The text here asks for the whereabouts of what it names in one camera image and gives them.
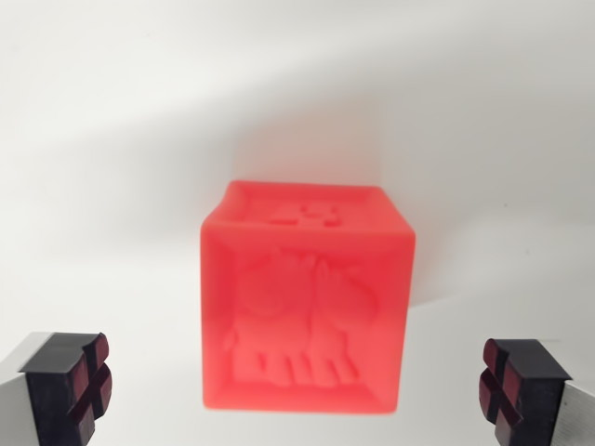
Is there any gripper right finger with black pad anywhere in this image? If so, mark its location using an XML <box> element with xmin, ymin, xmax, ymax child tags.
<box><xmin>478</xmin><ymin>337</ymin><xmax>595</xmax><ymax>446</ymax></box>

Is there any red embossed rubber cube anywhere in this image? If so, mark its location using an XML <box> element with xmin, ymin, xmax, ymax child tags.
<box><xmin>200</xmin><ymin>179</ymin><xmax>417</xmax><ymax>415</ymax></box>

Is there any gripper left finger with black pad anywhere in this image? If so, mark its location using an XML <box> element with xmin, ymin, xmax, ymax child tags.
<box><xmin>0</xmin><ymin>330</ymin><xmax>113</xmax><ymax>446</ymax></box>

